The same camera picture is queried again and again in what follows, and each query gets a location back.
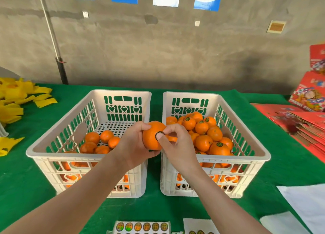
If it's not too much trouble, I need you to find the pile of stickered oranges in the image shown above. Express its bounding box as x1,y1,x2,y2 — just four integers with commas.
166,111,240,189

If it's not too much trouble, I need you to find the person's right hand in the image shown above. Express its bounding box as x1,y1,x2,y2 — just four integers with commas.
155,123,201,177

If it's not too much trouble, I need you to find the person's left forearm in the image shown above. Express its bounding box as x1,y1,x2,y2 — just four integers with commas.
0,150,133,234

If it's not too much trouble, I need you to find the round orange fruit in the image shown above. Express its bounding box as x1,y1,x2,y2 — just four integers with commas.
142,121,178,151

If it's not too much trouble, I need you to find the white plastic slotted crate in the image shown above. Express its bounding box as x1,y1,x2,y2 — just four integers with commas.
26,89,152,198
160,91,271,199

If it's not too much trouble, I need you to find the stack of flat red cartons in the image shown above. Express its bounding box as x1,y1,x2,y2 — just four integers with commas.
250,103,325,164

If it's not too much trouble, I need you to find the grey and black wall pipe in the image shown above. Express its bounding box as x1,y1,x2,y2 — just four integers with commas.
36,0,69,85

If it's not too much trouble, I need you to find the green tablecloth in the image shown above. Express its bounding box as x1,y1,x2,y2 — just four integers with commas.
0,83,325,234

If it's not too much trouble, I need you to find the pile of plain oranges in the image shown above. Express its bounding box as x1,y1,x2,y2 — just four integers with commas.
60,130,130,190

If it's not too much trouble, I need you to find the beige wall plate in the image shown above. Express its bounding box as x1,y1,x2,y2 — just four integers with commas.
266,20,287,34

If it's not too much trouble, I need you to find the yellow foam net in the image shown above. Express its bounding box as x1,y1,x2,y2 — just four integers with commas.
0,136,25,157

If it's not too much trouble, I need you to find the pile of yellow foam nets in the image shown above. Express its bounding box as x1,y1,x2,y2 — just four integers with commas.
0,77,58,126

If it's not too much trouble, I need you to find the person's right forearm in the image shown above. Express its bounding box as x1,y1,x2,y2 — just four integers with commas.
178,164,273,234

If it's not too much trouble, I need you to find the upright red printed carton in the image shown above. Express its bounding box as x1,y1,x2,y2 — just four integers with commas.
309,44,325,75

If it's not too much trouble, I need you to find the person's left hand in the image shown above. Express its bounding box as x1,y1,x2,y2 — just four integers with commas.
112,121,162,172

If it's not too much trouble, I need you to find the white plastic sheet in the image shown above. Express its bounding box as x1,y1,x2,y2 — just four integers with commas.
259,211,312,234
276,183,325,234

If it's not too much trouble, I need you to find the red printed gift box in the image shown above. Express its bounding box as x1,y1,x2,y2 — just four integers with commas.
288,71,325,113

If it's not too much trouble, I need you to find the sheet of round stickers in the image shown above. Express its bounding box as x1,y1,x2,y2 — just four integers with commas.
183,218,220,234
111,220,171,234

